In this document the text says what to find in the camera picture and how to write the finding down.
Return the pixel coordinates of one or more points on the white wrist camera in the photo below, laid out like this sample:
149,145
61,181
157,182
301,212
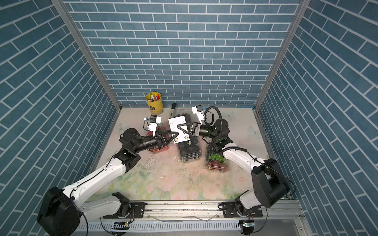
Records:
199,112
151,124

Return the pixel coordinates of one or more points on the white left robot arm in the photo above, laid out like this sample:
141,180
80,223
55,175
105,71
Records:
63,210

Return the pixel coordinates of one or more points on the yellow pen cup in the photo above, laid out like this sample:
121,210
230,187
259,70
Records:
154,102

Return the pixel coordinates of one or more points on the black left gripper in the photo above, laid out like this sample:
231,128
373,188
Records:
161,141

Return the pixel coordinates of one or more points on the clear box of avocados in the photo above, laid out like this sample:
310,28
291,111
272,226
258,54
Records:
189,150

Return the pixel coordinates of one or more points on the metal base rail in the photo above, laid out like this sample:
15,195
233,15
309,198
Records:
212,209

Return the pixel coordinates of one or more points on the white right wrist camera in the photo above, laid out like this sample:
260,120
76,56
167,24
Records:
199,112

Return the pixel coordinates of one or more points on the black capped marker pen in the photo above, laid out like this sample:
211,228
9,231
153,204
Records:
173,106

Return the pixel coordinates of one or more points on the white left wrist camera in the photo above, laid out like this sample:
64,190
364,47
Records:
151,124

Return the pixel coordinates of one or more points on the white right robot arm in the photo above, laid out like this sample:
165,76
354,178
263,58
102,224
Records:
268,182

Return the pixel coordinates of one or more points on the clear box of mixed grapes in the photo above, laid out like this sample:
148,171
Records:
215,162

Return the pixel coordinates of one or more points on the clear box of dark grapes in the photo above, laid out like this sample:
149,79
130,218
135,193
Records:
186,112

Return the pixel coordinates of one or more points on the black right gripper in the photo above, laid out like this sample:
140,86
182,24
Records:
195,132

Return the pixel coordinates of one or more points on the white perforated cable tray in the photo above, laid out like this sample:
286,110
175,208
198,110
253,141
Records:
157,226

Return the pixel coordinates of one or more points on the white fruit sticker sheet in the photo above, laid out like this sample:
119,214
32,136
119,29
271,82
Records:
177,124

